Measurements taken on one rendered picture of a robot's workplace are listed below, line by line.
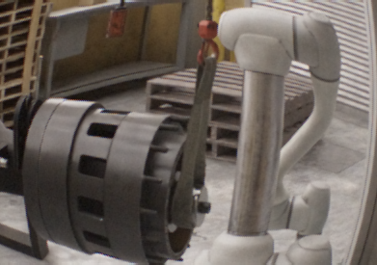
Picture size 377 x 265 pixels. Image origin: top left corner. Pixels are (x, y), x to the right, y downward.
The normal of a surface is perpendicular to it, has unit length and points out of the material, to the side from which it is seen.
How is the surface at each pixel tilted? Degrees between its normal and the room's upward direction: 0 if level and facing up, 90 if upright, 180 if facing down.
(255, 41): 86
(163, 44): 90
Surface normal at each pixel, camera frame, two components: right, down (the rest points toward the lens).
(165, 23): 0.75, 0.21
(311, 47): -0.05, 0.52
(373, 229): 0.21, 0.26
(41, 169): -0.22, -0.14
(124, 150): -0.12, -0.57
